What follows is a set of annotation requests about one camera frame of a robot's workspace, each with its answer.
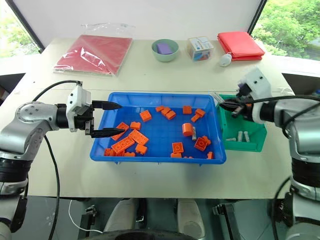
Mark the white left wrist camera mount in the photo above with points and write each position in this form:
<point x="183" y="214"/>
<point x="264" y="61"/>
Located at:
<point x="77" y="100"/>

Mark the dark red folded cloth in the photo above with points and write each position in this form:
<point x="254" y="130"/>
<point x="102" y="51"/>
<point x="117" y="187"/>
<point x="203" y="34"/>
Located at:
<point x="95" y="53"/>

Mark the pale green bowl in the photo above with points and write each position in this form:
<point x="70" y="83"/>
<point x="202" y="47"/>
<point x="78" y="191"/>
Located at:
<point x="165" y="57"/>

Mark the clear plastic card box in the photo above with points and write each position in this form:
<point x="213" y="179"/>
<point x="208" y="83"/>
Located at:
<point x="200" y="48"/>

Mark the orange small toy brick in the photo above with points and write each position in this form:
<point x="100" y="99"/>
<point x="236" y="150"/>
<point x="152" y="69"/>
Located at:
<point x="109" y="152"/>
<point x="200" y="112"/>
<point x="166" y="111"/>
<point x="141" y="149"/>
<point x="176" y="155"/>
<point x="208" y="140"/>
<point x="210" y="155"/>
<point x="159" y="108"/>
<point x="194" y="118"/>
<point x="129" y="154"/>
<point x="170" y="115"/>

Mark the green plastic bin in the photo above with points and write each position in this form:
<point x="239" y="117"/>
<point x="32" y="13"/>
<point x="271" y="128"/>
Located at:
<point x="250" y="127"/>

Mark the metal table leg bracket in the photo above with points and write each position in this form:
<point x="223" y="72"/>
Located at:
<point x="226" y="217"/>
<point x="90" y="212"/>

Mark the orange toy cylinder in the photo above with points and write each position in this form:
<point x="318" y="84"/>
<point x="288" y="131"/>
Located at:
<point x="187" y="129"/>

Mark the blue plastic bin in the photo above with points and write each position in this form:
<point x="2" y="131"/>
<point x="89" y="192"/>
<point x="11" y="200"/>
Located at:
<point x="160" y="132"/>

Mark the bright red folded cloth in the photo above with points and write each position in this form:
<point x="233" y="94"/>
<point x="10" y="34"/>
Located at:
<point x="240" y="46"/>

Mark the small white oval object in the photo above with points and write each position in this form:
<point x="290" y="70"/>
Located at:
<point x="225" y="60"/>

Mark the orange long toy brick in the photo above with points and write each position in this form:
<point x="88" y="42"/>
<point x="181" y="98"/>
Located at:
<point x="123" y="145"/>
<point x="138" y="137"/>
<point x="123" y="125"/>

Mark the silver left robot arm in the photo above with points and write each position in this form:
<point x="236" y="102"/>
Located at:
<point x="30" y="117"/>

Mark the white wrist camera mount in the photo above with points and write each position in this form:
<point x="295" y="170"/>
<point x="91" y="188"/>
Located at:
<point x="77" y="100"/>
<point x="258" y="85"/>

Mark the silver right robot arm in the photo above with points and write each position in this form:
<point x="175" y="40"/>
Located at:
<point x="305" y="130"/>

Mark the purple block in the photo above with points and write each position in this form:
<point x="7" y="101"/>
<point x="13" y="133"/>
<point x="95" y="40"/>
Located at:
<point x="164" y="48"/>

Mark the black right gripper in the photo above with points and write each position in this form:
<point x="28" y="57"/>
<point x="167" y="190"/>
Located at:
<point x="244" y="108"/>

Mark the white robot leg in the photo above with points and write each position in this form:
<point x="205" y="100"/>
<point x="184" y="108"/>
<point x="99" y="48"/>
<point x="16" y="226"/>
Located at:
<point x="120" y="215"/>
<point x="190" y="217"/>

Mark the orange square toy brick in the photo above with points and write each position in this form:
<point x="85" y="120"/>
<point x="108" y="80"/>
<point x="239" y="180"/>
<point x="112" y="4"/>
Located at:
<point x="187" y="110"/>
<point x="177" y="147"/>
<point x="146" y="116"/>
<point x="135" y="125"/>
<point x="200" y="144"/>

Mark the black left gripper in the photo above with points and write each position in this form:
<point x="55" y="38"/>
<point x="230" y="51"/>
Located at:
<point x="87" y="120"/>

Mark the clear plastic bag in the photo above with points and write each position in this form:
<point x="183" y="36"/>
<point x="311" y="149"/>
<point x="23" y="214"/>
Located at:
<point x="117" y="67"/>

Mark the black window frame bar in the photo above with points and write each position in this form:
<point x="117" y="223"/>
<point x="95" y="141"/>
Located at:
<point x="26" y="27"/>
<point x="257" y="17"/>

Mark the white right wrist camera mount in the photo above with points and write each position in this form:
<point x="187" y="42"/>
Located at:
<point x="258" y="85"/>

